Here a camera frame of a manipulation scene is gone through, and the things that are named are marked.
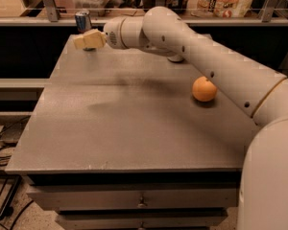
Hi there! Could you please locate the clear plastic container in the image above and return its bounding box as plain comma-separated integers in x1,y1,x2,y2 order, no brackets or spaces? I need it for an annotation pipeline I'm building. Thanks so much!
72,0,109,16

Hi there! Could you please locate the colourful snack bag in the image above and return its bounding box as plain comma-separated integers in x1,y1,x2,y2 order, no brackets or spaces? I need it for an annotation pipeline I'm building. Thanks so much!
191,0,253,18

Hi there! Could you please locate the metal railing shelf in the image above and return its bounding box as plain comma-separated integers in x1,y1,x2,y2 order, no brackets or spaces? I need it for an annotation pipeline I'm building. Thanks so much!
0,0,288,27

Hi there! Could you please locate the grey power adapter box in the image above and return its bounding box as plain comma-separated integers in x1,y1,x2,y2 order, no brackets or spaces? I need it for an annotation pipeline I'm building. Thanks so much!
0,123,24,147

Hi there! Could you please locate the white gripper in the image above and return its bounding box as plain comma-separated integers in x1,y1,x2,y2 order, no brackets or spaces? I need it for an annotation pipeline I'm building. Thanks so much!
73,19,123,49

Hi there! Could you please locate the grey drawer cabinet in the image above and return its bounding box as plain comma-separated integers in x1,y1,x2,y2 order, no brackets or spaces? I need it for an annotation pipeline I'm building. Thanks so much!
7,44,257,230

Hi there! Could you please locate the black cables left floor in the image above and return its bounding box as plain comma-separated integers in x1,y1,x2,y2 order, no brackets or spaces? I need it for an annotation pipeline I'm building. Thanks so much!
0,117,35,230

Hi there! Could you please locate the orange fruit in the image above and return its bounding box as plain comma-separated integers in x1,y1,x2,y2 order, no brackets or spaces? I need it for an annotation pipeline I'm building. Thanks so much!
192,77,217,102

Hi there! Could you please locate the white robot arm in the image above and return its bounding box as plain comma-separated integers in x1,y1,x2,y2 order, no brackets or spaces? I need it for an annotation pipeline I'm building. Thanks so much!
73,7,288,230

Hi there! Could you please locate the blue silver redbull can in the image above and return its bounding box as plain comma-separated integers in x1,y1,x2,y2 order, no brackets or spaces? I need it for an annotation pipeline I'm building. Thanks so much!
74,10,97,52

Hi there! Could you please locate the white green soda can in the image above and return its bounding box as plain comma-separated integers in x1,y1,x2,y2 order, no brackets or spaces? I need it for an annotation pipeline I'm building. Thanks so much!
167,55,184,63

